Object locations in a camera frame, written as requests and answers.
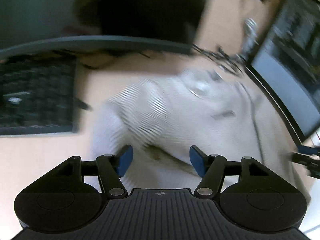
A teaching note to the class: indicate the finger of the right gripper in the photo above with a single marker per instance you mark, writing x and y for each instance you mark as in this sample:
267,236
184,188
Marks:
306,150

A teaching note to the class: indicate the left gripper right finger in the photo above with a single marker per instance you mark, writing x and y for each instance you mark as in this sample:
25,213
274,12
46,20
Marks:
212,170

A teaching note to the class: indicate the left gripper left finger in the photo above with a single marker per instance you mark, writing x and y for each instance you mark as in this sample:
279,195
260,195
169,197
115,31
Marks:
109,169

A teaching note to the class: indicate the black white striped garment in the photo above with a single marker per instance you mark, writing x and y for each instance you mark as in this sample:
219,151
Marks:
161,118

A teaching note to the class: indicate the black computer tower case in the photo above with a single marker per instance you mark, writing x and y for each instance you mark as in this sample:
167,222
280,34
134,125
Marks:
286,65

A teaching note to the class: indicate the black keyboard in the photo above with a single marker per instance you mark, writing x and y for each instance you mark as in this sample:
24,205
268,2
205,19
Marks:
37,95

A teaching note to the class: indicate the computer monitor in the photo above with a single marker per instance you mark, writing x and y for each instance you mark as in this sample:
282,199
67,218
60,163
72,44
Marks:
29,26

